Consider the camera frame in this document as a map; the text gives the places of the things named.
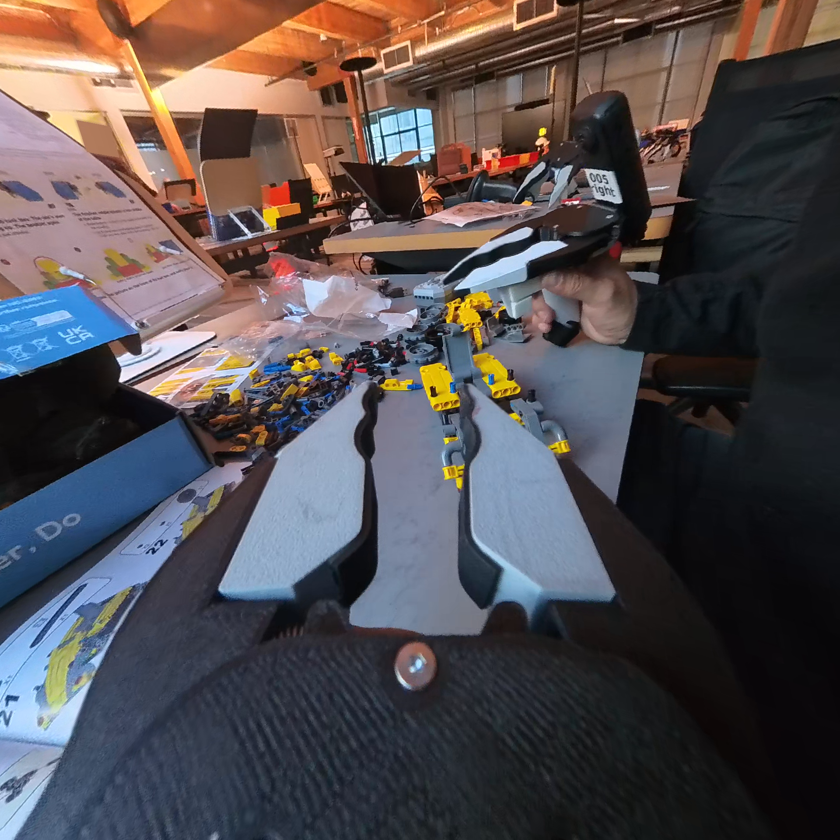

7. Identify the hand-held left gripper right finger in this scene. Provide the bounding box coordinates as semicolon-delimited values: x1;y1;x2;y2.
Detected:
456;382;618;636

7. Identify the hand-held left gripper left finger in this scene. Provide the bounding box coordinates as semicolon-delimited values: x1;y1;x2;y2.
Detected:
218;381;383;610

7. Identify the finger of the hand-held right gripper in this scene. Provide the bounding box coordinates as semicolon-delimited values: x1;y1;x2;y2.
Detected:
455;238;576;294
444;225;560;286

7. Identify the yellow black toy vehicle model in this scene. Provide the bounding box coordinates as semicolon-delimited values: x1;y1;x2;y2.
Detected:
420;335;572;490

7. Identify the person's right forearm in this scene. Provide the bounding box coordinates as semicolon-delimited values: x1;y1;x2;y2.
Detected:
620;259;788;361

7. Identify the wood edged desk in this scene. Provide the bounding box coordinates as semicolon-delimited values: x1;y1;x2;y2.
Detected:
322;197;693;273

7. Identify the grey work desk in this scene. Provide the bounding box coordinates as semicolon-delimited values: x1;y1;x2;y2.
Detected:
0;272;647;634

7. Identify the person's right hand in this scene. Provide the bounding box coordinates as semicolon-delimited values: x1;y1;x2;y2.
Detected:
530;257;639;347

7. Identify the printed paper sheet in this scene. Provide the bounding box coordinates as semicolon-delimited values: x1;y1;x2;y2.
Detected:
436;200;539;228

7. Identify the black rounded device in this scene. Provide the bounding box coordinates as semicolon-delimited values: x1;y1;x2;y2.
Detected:
466;169;519;204

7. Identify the heap of yellow toy beams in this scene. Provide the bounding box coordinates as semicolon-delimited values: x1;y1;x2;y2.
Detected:
443;292;506;349

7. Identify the unused grey black gripper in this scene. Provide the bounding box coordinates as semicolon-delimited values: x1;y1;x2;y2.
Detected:
512;141;595;206

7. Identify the pile of mixed small pieces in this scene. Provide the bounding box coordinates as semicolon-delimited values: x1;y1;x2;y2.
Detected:
190;344;368;473

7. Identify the group of grey toy wheels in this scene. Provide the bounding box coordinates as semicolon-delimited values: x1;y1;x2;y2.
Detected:
400;302;460;365

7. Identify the black monitor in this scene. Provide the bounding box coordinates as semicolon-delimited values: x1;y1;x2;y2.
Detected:
338;161;427;221

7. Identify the paned window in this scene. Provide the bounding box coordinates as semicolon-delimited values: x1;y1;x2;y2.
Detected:
367;108;434;161

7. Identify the pile of black red pins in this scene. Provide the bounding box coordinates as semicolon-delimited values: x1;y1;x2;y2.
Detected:
335;335;411;382

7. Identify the yellow black sticker sheet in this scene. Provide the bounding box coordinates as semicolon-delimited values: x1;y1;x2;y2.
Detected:
147;346;260;403

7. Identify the black floor lamp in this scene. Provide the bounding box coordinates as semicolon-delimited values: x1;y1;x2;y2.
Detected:
338;56;382;165

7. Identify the blue cardboard box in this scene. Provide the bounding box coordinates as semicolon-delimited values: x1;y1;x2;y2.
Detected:
0;283;217;608

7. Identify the white display stand base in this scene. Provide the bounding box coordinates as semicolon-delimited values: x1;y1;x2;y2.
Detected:
118;328;217;385

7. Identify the clear crumpled plastic bag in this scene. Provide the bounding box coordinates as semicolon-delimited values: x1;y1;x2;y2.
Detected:
217;252;408;368

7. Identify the building instruction booklet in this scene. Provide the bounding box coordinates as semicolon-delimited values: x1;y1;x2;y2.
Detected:
0;462;244;840

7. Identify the wooden table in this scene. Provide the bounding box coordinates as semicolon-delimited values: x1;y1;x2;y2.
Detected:
200;213;349;277

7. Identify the clear acrylic sign holder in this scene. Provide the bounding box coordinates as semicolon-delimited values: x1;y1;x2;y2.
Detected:
210;206;270;240

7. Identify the black grey upright panel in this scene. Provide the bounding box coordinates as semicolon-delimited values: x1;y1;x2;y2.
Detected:
197;107;263;227

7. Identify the printed instruction display board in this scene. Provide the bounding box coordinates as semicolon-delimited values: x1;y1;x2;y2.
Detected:
0;88;227;322

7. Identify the metal ventilation duct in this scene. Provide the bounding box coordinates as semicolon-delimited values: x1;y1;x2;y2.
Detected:
413;10;723;63

